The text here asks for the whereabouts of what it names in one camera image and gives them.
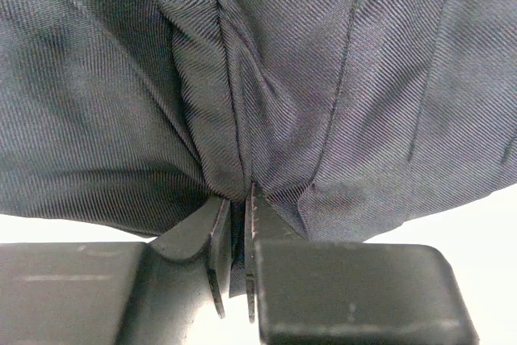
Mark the black pleated skirt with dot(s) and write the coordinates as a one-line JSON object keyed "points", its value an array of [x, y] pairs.
{"points": [[353, 116]]}

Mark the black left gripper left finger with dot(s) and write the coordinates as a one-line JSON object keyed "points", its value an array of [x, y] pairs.
{"points": [[168, 291]]}

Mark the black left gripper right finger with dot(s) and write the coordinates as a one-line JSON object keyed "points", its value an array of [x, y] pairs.
{"points": [[313, 292]]}

